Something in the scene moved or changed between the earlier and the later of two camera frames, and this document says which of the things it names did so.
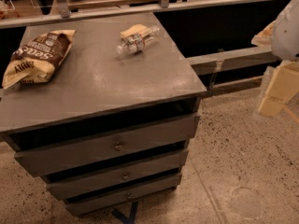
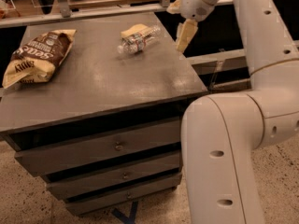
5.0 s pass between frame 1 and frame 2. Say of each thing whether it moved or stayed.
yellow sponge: stayed
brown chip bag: stayed
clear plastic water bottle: stayed
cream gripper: moved
